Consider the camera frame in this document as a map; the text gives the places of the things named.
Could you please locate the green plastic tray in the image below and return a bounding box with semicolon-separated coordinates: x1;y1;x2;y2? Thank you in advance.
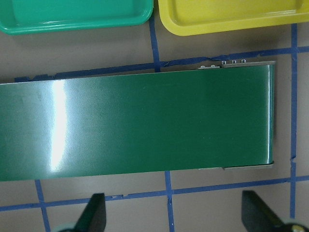
0;0;154;35

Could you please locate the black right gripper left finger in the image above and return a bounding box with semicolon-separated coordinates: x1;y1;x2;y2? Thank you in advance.
74;193;107;232

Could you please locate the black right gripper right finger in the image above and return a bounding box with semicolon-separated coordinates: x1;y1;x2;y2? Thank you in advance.
241;190;290;232

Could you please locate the green conveyor belt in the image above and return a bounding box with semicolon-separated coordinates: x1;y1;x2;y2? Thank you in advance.
0;61;275;181

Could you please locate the yellow plastic tray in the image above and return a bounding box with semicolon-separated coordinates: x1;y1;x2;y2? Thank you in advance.
158;0;309;36

